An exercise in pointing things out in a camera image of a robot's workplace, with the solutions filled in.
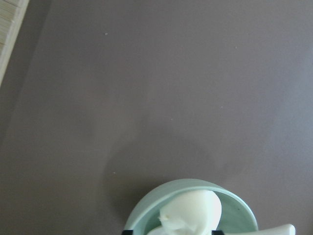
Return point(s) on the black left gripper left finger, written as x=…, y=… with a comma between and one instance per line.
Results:
x=127, y=232

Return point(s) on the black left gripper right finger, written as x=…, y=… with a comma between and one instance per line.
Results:
x=217, y=232

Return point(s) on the white steamed bun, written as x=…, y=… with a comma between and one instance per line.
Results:
x=192, y=213

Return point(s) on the white ceramic spoon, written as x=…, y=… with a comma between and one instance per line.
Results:
x=287, y=229

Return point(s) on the mint green bowl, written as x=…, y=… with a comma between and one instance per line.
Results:
x=237, y=217

